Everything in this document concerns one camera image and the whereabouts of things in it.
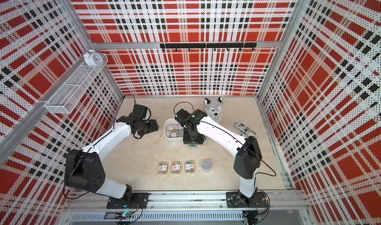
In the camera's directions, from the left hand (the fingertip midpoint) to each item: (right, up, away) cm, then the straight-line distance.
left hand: (156, 128), depth 89 cm
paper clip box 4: (+7, -1, +10) cm, 12 cm away
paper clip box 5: (+12, -1, +10) cm, 16 cm away
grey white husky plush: (+35, +11, +1) cm, 37 cm away
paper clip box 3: (+23, -8, -12) cm, 27 cm away
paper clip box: (+13, -22, -6) cm, 26 cm away
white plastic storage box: (+8, -6, +7) cm, 13 cm away
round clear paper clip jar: (+30, -21, -6) cm, 37 cm away
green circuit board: (-10, -39, -19) cm, 45 cm away
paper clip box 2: (+5, -21, -6) cm, 23 cm away
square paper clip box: (+21, -21, -6) cm, 30 cm away
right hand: (+23, -6, -11) cm, 26 cm away
